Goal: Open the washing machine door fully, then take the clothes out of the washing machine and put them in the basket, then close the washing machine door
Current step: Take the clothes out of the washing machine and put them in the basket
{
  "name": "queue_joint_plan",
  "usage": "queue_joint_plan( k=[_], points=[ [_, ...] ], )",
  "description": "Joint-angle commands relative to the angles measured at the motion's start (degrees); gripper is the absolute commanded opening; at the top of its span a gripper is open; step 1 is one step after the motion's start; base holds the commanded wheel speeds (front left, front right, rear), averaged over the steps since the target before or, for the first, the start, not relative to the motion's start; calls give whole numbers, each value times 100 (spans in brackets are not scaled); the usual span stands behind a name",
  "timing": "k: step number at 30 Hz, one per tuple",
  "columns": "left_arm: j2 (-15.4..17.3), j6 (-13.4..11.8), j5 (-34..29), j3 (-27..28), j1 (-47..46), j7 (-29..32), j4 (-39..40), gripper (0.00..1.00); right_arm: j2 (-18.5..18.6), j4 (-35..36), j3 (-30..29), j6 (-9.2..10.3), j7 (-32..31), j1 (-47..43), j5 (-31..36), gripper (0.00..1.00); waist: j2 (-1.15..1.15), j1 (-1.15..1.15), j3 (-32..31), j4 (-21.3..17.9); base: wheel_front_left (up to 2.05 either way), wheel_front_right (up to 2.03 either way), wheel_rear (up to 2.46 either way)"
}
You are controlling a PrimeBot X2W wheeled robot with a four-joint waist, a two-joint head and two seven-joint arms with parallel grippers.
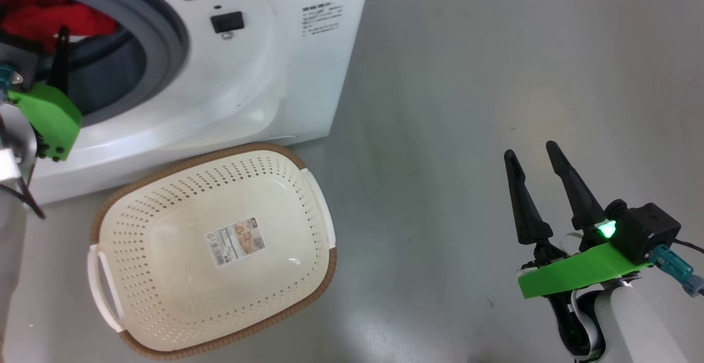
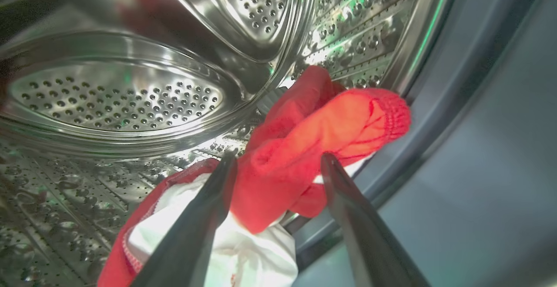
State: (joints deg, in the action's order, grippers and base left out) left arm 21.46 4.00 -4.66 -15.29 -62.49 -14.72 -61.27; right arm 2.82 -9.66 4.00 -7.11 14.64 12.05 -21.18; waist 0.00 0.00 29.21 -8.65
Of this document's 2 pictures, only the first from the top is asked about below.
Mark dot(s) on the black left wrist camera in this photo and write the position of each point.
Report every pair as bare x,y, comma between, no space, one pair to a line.
19,58

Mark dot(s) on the teal camera connector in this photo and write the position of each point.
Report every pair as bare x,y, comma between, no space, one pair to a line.
674,268
6,77

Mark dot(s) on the white washing machine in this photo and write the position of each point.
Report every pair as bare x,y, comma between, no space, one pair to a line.
264,77

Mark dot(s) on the red and white garment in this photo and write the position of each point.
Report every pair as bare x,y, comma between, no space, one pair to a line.
49,19

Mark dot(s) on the black door latch socket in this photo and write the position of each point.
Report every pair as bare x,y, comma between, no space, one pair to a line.
227,22

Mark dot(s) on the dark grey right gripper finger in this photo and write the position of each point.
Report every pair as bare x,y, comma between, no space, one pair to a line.
580,198
525,209

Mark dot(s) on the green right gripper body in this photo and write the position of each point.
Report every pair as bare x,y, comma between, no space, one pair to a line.
583,269

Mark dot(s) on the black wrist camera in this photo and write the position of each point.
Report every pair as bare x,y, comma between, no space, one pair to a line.
646,231
19,58

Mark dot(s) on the grey rubber door gasket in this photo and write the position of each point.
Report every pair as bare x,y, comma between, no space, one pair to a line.
165,38

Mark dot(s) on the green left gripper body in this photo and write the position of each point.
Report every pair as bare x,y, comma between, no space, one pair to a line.
52,118

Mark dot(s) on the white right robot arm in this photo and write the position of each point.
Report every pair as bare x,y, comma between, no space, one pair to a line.
638,324

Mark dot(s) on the printed text label on washer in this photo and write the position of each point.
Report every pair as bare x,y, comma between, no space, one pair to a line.
322,19

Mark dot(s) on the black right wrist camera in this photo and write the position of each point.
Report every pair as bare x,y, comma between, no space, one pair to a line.
646,231

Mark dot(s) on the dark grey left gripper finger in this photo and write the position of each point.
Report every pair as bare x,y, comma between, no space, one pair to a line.
60,60

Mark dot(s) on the teal left camera connector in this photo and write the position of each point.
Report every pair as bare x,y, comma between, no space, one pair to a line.
6,77

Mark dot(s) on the cream perforated laundry basket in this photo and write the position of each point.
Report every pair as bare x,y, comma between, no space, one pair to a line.
165,275

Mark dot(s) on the teal right camera connector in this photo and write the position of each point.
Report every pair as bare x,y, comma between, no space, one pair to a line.
674,268

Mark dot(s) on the paper label in basket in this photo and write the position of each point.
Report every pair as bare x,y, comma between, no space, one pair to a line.
235,241

